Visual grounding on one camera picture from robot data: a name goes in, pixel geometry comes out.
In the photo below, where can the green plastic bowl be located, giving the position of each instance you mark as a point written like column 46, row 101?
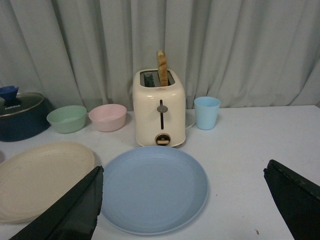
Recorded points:
column 68, row 119

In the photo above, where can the light blue cup by toaster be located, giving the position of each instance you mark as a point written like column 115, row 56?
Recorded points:
column 206, row 112

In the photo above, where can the cream two-slot toaster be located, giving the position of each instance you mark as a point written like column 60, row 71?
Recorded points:
column 159, row 111

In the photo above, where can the toasted bread slice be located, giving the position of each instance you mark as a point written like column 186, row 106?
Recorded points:
column 162, row 68

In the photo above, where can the blue plastic plate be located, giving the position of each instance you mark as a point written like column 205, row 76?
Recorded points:
column 153, row 190

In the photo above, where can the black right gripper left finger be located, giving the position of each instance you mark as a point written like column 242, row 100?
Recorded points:
column 74, row 216

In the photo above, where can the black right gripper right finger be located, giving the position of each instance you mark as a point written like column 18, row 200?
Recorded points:
column 296, row 198

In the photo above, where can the beige plastic plate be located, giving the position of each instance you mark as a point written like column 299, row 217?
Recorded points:
column 35, row 179

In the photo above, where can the glass lid with blue knob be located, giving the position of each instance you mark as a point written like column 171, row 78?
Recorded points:
column 13, row 103

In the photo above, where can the dark blue saucepan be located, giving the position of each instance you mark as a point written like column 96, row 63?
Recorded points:
column 27, row 124

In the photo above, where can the pink plastic bowl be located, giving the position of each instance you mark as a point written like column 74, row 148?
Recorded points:
column 108, row 117

